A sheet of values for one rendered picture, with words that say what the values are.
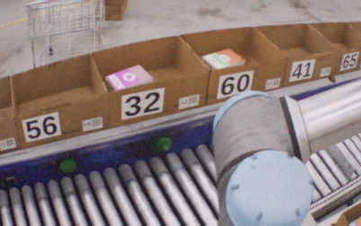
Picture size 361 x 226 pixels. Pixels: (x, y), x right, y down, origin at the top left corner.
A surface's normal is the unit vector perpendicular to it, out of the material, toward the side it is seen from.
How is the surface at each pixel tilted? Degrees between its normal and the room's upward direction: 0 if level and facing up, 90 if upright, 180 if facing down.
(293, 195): 3
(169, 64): 89
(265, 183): 3
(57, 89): 89
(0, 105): 89
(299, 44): 89
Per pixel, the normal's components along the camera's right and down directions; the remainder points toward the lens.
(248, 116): -0.38, -0.72
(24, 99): 0.41, 0.61
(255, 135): -0.17, -0.77
